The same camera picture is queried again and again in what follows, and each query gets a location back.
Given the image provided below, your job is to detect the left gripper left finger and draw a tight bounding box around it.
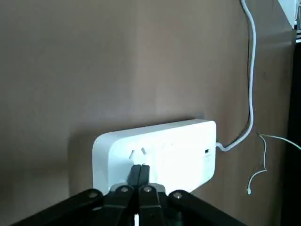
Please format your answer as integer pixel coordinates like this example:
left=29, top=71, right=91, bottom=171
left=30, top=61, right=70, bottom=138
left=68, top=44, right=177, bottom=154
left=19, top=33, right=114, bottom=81
left=9, top=164, right=141, bottom=226

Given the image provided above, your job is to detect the thin white charger cable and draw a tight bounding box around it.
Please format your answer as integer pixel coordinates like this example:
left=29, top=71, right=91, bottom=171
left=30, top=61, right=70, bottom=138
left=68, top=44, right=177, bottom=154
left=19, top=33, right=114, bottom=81
left=246, top=133, right=301, bottom=196

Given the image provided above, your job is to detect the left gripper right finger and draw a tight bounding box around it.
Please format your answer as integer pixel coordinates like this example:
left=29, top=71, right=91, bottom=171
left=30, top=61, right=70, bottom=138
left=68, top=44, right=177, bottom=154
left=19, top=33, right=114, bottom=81
left=140, top=164, right=250, bottom=226

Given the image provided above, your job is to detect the thick white power strip cord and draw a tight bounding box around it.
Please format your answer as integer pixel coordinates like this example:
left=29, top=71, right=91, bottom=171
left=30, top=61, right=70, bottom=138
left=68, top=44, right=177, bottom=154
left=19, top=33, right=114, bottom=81
left=216, top=0, right=257, bottom=153

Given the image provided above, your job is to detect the white power strip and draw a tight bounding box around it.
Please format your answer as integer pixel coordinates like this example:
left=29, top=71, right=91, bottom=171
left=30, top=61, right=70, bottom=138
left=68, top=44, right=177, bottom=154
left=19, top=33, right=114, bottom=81
left=92, top=119, right=217, bottom=193

